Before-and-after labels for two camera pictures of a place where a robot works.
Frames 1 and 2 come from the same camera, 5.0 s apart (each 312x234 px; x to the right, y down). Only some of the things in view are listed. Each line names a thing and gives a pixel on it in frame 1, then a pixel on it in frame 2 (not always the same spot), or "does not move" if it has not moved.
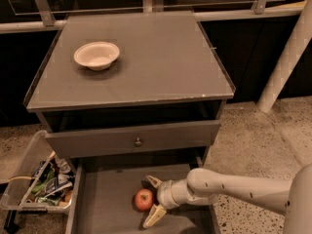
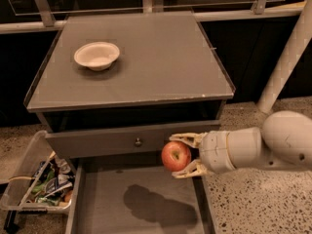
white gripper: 165,194 to 214,151
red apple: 143,199 to 175,154
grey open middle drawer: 104,190 does not move
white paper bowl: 97,55 does not move
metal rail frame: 153,2 does not move
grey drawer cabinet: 125,97 does not move
